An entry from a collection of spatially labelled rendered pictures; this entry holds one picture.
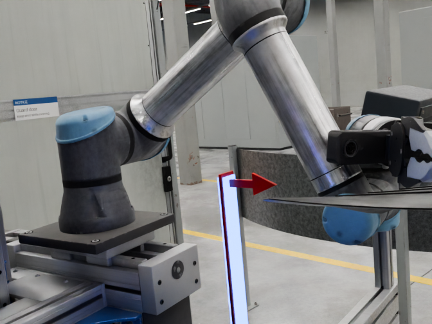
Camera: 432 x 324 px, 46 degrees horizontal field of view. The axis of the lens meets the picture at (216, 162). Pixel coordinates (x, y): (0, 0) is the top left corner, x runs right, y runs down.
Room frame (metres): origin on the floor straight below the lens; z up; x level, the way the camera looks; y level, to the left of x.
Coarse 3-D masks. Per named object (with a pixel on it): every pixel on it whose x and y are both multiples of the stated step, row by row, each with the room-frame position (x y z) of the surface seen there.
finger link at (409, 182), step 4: (404, 168) 0.65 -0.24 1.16; (404, 172) 0.64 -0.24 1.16; (400, 176) 0.66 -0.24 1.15; (404, 176) 0.64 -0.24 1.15; (400, 180) 0.66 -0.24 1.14; (404, 180) 0.64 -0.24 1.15; (408, 180) 0.63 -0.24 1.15; (412, 180) 0.62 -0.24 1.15; (416, 180) 0.61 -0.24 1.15; (404, 184) 0.64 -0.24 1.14; (408, 184) 0.63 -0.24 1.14; (412, 184) 0.62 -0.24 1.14; (416, 184) 0.61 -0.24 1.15
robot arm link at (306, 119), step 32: (224, 0) 0.81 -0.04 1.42; (256, 0) 0.78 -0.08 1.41; (224, 32) 0.82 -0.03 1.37; (256, 32) 0.78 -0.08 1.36; (256, 64) 0.79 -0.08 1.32; (288, 64) 0.77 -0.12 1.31; (288, 96) 0.76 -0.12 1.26; (320, 96) 0.77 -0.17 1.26; (288, 128) 0.77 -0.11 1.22; (320, 128) 0.74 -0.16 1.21; (320, 160) 0.74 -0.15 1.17; (320, 192) 0.75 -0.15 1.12; (352, 192) 0.72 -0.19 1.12; (352, 224) 0.70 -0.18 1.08
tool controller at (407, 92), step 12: (372, 96) 1.03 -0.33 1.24; (384, 96) 1.02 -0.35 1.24; (396, 96) 1.01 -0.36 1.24; (408, 96) 1.01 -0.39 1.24; (420, 96) 1.04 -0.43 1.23; (372, 108) 1.03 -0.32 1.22; (384, 108) 1.02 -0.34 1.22; (396, 108) 1.00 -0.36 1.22; (408, 108) 0.99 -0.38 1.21; (420, 108) 0.99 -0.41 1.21
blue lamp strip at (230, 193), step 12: (228, 180) 0.55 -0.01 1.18; (228, 192) 0.55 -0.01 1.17; (228, 204) 0.55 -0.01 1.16; (228, 216) 0.55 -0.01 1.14; (228, 228) 0.54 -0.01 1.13; (228, 240) 0.55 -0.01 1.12; (240, 252) 0.56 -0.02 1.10; (240, 264) 0.56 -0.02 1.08; (240, 276) 0.56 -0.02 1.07; (240, 288) 0.55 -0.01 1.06; (240, 300) 0.55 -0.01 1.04; (240, 312) 0.55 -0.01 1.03
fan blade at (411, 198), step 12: (372, 192) 0.46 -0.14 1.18; (384, 192) 0.45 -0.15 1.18; (396, 192) 0.43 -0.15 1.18; (408, 192) 0.42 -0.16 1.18; (420, 192) 0.42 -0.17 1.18; (300, 204) 0.41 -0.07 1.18; (312, 204) 0.40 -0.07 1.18; (324, 204) 0.39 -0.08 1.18; (336, 204) 0.39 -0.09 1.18; (348, 204) 0.39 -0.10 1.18; (360, 204) 0.39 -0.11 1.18; (372, 204) 0.38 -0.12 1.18; (384, 204) 0.38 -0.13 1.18; (396, 204) 0.38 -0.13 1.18; (408, 204) 0.37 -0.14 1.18; (420, 204) 0.37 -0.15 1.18
